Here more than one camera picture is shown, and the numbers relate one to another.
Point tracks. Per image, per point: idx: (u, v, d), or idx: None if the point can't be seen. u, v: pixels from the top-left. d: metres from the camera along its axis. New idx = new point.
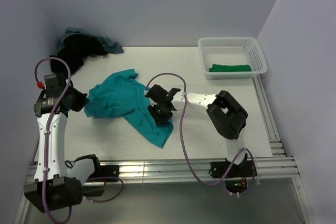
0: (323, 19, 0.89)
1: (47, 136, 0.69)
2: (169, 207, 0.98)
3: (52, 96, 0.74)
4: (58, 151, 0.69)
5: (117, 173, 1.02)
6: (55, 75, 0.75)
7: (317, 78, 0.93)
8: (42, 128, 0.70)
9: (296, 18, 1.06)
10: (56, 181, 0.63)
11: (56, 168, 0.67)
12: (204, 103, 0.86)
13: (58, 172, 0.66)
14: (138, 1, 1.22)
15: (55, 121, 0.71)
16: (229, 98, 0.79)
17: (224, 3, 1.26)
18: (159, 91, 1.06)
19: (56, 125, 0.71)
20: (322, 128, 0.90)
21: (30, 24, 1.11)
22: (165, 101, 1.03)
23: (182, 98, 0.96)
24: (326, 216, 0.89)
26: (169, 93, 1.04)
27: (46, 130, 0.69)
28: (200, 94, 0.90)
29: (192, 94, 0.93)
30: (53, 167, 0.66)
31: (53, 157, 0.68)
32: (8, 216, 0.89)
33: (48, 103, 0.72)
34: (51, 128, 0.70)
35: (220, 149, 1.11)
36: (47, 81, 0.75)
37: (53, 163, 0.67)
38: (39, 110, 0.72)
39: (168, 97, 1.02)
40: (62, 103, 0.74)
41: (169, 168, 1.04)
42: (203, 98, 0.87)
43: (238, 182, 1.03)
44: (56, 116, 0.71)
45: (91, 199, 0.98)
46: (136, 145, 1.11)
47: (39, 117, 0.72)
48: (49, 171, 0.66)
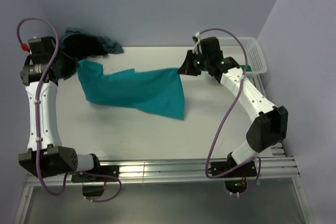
0: (323, 18, 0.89)
1: (38, 105, 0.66)
2: (170, 206, 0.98)
3: (40, 63, 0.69)
4: (51, 121, 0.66)
5: (116, 173, 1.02)
6: (41, 39, 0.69)
7: (317, 78, 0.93)
8: (32, 97, 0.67)
9: (296, 17, 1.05)
10: (50, 150, 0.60)
11: (50, 137, 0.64)
12: (256, 106, 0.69)
13: (51, 142, 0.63)
14: (138, 1, 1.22)
15: (45, 91, 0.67)
16: (283, 120, 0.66)
17: (224, 3, 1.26)
18: (217, 50, 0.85)
19: (46, 95, 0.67)
20: (322, 128, 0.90)
21: (29, 24, 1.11)
22: (214, 65, 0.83)
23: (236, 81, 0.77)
24: (327, 216, 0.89)
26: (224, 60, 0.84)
27: (37, 99, 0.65)
28: (257, 93, 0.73)
29: (250, 87, 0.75)
30: (45, 137, 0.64)
31: (45, 127, 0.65)
32: (8, 216, 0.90)
33: (35, 71, 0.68)
34: (41, 98, 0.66)
35: (220, 149, 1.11)
36: (31, 45, 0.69)
37: (46, 132, 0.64)
38: (27, 79, 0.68)
39: (221, 66, 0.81)
40: (51, 71, 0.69)
41: (169, 168, 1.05)
42: (259, 100, 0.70)
43: (238, 182, 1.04)
44: (45, 86, 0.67)
45: (91, 199, 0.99)
46: (136, 145, 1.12)
47: (28, 86, 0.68)
48: (42, 141, 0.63)
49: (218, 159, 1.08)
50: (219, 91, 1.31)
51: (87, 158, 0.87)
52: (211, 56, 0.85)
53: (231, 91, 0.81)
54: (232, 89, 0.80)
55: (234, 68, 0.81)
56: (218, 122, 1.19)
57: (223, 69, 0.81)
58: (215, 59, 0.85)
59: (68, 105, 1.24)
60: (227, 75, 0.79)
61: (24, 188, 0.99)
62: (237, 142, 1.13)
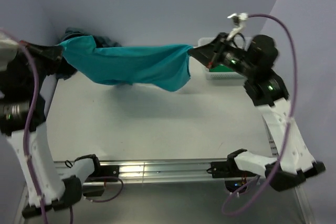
0: (323, 18, 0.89)
1: (28, 164, 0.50)
2: (169, 206, 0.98)
3: (18, 103, 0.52)
4: (46, 173, 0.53)
5: (116, 173, 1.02)
6: (6, 68, 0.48)
7: (316, 77, 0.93)
8: (19, 150, 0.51)
9: (296, 17, 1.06)
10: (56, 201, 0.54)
11: (52, 191, 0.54)
12: (297, 160, 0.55)
13: (55, 195, 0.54)
14: (138, 1, 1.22)
15: (34, 142, 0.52)
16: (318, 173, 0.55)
17: (224, 3, 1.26)
18: (270, 64, 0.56)
19: (37, 147, 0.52)
20: (322, 128, 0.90)
21: (30, 23, 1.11)
22: (258, 85, 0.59)
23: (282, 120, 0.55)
24: (327, 216, 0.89)
26: (272, 80, 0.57)
27: (27, 156, 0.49)
28: (301, 141, 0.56)
29: (296, 131, 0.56)
30: (48, 192, 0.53)
31: (45, 182, 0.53)
32: (8, 215, 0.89)
33: (14, 115, 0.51)
34: (32, 150, 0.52)
35: (220, 149, 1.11)
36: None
37: (46, 189, 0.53)
38: (5, 128, 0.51)
39: (266, 92, 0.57)
40: (34, 112, 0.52)
41: (169, 169, 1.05)
42: (301, 153, 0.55)
43: (238, 182, 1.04)
44: (33, 136, 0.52)
45: (91, 199, 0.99)
46: (136, 145, 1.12)
47: (8, 137, 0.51)
48: (45, 197, 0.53)
49: (218, 159, 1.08)
50: (218, 92, 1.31)
51: (86, 165, 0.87)
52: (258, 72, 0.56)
53: (268, 123, 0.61)
54: (270, 122, 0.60)
55: (282, 99, 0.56)
56: (218, 122, 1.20)
57: (270, 100, 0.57)
58: (261, 74, 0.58)
59: (68, 104, 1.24)
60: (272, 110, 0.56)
61: (24, 188, 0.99)
62: (237, 142, 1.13)
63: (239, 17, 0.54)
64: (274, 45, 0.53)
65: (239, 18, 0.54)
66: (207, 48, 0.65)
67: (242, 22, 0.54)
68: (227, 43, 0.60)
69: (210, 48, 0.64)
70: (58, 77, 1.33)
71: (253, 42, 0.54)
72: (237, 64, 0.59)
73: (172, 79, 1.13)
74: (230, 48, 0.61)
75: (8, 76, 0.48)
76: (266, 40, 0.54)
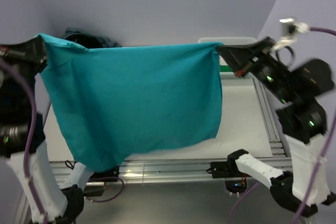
0: (323, 18, 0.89)
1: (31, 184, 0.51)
2: (169, 206, 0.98)
3: (14, 124, 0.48)
4: (51, 193, 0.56)
5: (117, 172, 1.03)
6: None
7: None
8: (19, 171, 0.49)
9: (297, 17, 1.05)
10: (59, 219, 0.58)
11: (54, 208, 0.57)
12: (315, 196, 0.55)
13: (58, 212, 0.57)
14: (138, 1, 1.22)
15: (36, 163, 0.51)
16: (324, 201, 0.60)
17: (224, 3, 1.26)
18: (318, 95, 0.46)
19: (38, 167, 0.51)
20: None
21: (30, 24, 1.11)
22: (295, 117, 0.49)
23: (312, 159, 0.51)
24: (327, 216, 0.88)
26: (314, 114, 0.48)
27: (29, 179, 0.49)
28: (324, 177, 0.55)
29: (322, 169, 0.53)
30: (51, 210, 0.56)
31: (48, 200, 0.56)
32: (8, 216, 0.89)
33: (11, 139, 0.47)
34: (32, 172, 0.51)
35: (220, 149, 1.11)
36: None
37: (49, 205, 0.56)
38: (3, 152, 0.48)
39: (306, 127, 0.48)
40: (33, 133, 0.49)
41: (169, 169, 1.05)
42: (321, 188, 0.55)
43: (238, 182, 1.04)
44: (33, 158, 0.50)
45: (91, 199, 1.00)
46: None
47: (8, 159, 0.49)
48: (49, 213, 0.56)
49: (218, 159, 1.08)
50: None
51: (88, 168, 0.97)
52: (299, 103, 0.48)
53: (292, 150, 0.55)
54: (297, 153, 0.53)
55: (318, 136, 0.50)
56: None
57: (306, 137, 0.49)
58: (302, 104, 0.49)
59: None
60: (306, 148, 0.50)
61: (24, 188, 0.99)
62: (237, 142, 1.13)
63: (297, 27, 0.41)
64: (329, 77, 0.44)
65: (296, 29, 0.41)
66: (242, 51, 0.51)
67: (297, 34, 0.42)
68: (269, 56, 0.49)
69: (247, 52, 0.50)
70: None
71: (306, 69, 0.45)
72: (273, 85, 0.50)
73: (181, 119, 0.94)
74: (272, 63, 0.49)
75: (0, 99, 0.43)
76: (323, 68, 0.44)
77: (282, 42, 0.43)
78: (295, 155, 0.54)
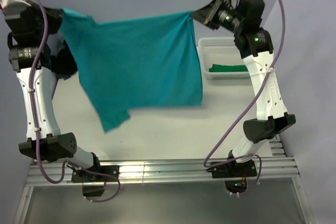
0: (323, 18, 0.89)
1: (32, 95, 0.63)
2: (169, 206, 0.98)
3: (30, 46, 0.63)
4: (47, 109, 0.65)
5: (117, 173, 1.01)
6: (20, 15, 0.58)
7: (317, 77, 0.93)
8: (25, 85, 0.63)
9: (295, 17, 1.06)
10: (51, 140, 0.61)
11: (48, 126, 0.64)
12: (270, 107, 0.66)
13: (50, 131, 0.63)
14: None
15: (38, 78, 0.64)
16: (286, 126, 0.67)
17: None
18: (257, 17, 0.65)
19: (40, 83, 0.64)
20: (322, 127, 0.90)
21: None
22: (245, 36, 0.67)
23: (262, 70, 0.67)
24: (327, 216, 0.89)
26: (258, 35, 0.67)
27: (30, 88, 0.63)
28: (277, 92, 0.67)
29: (271, 81, 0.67)
30: (44, 126, 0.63)
31: (43, 116, 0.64)
32: (8, 216, 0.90)
33: (25, 55, 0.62)
34: (35, 86, 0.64)
35: (220, 149, 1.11)
36: (9, 23, 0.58)
37: (44, 123, 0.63)
38: (17, 65, 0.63)
39: (252, 43, 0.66)
40: (42, 55, 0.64)
41: (169, 168, 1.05)
42: (275, 102, 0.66)
43: (238, 182, 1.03)
44: (38, 72, 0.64)
45: (91, 199, 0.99)
46: (136, 145, 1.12)
47: (18, 73, 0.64)
48: (42, 131, 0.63)
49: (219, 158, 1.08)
50: (219, 91, 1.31)
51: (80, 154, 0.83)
52: (246, 23, 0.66)
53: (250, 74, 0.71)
54: (252, 73, 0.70)
55: (265, 52, 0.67)
56: (218, 121, 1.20)
57: (254, 50, 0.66)
58: (249, 28, 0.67)
59: (68, 104, 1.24)
60: (254, 59, 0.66)
61: (24, 188, 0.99)
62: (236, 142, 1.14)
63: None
64: None
65: None
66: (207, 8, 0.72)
67: None
68: (224, 3, 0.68)
69: (208, 8, 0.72)
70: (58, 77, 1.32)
71: None
72: (229, 22, 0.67)
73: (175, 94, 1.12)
74: (225, 7, 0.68)
75: (23, 21, 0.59)
76: None
77: None
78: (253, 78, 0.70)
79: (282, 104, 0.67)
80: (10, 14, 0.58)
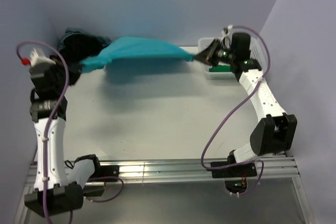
0: (326, 19, 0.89)
1: (45, 144, 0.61)
2: (169, 207, 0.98)
3: (49, 99, 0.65)
4: (58, 159, 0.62)
5: (117, 172, 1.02)
6: (43, 74, 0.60)
7: (319, 78, 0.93)
8: (40, 134, 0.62)
9: (297, 18, 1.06)
10: (57, 190, 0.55)
11: (57, 176, 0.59)
12: (266, 109, 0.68)
13: (58, 181, 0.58)
14: (139, 2, 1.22)
15: (53, 127, 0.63)
16: (290, 129, 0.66)
17: (225, 4, 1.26)
18: (246, 48, 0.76)
19: (55, 131, 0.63)
20: (322, 128, 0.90)
21: (31, 24, 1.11)
22: (237, 63, 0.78)
23: (253, 82, 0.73)
24: (327, 216, 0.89)
26: (248, 60, 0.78)
27: (44, 137, 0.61)
28: (271, 96, 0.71)
29: (264, 87, 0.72)
30: (53, 176, 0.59)
31: (53, 165, 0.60)
32: (8, 216, 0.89)
33: (45, 107, 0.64)
34: (50, 135, 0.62)
35: (221, 149, 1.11)
36: (34, 81, 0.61)
37: (53, 172, 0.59)
38: (35, 116, 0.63)
39: (242, 65, 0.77)
40: (60, 107, 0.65)
41: (169, 168, 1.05)
42: (270, 104, 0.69)
43: (239, 182, 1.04)
44: (54, 122, 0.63)
45: (91, 199, 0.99)
46: (136, 145, 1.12)
47: (36, 123, 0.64)
48: (49, 181, 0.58)
49: (218, 159, 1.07)
50: (219, 92, 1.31)
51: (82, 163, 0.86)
52: (237, 53, 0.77)
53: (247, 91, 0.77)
54: (247, 88, 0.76)
55: (255, 70, 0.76)
56: (218, 121, 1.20)
57: (244, 68, 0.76)
58: (241, 55, 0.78)
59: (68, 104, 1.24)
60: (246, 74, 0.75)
61: (24, 188, 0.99)
62: (237, 142, 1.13)
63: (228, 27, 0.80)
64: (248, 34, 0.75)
65: (228, 28, 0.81)
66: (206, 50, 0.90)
67: (229, 30, 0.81)
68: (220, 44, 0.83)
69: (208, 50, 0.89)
70: None
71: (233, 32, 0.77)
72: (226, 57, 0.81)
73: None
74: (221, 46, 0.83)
75: (45, 79, 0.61)
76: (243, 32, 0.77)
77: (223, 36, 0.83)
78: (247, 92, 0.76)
79: (278, 105, 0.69)
80: (35, 73, 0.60)
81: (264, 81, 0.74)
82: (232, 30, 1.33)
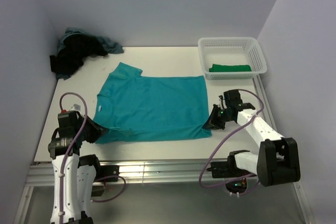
0: (327, 21, 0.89)
1: (62, 179, 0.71)
2: (169, 207, 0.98)
3: (65, 137, 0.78)
4: (72, 193, 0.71)
5: (117, 172, 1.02)
6: (67, 114, 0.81)
7: (319, 79, 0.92)
8: (57, 170, 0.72)
9: (297, 19, 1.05)
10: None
11: (71, 210, 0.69)
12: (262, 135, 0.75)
13: (72, 215, 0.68)
14: (139, 3, 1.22)
15: (69, 163, 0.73)
16: (292, 152, 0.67)
17: (226, 4, 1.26)
18: (237, 98, 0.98)
19: (70, 167, 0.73)
20: (322, 129, 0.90)
21: (31, 25, 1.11)
22: (233, 108, 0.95)
23: (249, 117, 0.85)
24: (327, 217, 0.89)
26: (242, 104, 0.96)
27: (61, 173, 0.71)
28: (268, 125, 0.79)
29: (261, 120, 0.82)
30: (68, 210, 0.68)
31: (67, 200, 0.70)
32: (8, 216, 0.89)
33: (62, 144, 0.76)
34: (65, 171, 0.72)
35: (220, 149, 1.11)
36: (60, 121, 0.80)
37: (68, 206, 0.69)
38: (53, 152, 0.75)
39: (237, 107, 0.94)
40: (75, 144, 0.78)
41: (169, 169, 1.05)
42: (267, 130, 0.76)
43: (239, 182, 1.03)
44: (69, 158, 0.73)
45: (91, 199, 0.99)
46: (137, 145, 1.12)
47: (53, 159, 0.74)
48: (64, 215, 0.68)
49: (218, 159, 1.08)
50: (219, 91, 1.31)
51: (91, 177, 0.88)
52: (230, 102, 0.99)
53: (245, 128, 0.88)
54: (245, 126, 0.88)
55: (249, 109, 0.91)
56: None
57: (238, 108, 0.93)
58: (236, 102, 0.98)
59: (68, 104, 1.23)
60: (243, 112, 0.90)
61: (24, 188, 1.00)
62: (238, 142, 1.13)
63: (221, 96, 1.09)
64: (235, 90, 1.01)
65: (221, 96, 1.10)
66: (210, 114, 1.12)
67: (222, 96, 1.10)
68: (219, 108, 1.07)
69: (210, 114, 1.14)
70: (58, 77, 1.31)
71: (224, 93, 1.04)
72: (224, 113, 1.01)
73: (163, 73, 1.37)
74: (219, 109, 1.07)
75: (69, 118, 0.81)
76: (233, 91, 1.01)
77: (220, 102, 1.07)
78: (248, 130, 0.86)
79: (275, 132, 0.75)
80: (62, 114, 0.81)
81: (258, 116, 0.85)
82: (230, 38, 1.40)
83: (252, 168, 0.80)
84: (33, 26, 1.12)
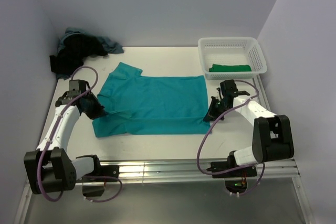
0: (327, 21, 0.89)
1: (59, 118, 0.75)
2: (169, 206, 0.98)
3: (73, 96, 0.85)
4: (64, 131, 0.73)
5: (117, 172, 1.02)
6: (79, 81, 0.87)
7: (319, 79, 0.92)
8: (56, 113, 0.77)
9: (297, 19, 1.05)
10: (54, 153, 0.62)
11: (59, 142, 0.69)
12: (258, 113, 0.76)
13: (58, 146, 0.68)
14: (139, 3, 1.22)
15: (69, 110, 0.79)
16: (285, 127, 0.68)
17: (225, 4, 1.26)
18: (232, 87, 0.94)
19: (69, 114, 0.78)
20: (322, 129, 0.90)
21: (31, 24, 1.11)
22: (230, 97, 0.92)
23: (243, 100, 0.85)
24: (327, 217, 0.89)
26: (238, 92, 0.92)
27: (60, 113, 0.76)
28: (262, 106, 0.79)
29: (255, 102, 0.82)
30: (55, 141, 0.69)
31: (59, 134, 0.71)
32: (8, 216, 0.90)
33: (67, 99, 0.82)
34: (64, 115, 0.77)
35: (222, 149, 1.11)
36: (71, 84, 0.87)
37: (57, 138, 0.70)
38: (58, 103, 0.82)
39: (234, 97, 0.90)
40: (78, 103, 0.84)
41: (169, 168, 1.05)
42: (261, 110, 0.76)
43: (238, 182, 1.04)
44: (71, 108, 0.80)
45: (91, 199, 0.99)
46: (138, 147, 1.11)
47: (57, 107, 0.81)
48: (51, 144, 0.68)
49: (219, 159, 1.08)
50: None
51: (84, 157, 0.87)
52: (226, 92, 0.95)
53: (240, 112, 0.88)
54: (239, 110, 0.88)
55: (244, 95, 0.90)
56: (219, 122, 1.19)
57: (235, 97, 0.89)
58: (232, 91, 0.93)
59: None
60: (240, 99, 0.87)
61: (24, 188, 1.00)
62: (238, 142, 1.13)
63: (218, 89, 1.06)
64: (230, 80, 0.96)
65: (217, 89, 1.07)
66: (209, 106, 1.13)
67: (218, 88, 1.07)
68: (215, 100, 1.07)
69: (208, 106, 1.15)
70: (58, 77, 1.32)
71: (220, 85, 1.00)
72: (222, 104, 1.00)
73: (163, 73, 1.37)
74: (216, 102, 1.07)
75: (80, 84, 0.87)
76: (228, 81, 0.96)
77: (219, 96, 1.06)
78: (243, 115, 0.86)
79: (269, 110, 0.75)
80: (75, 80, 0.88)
81: (252, 99, 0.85)
82: (230, 38, 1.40)
83: (251, 158, 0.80)
84: (32, 26, 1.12)
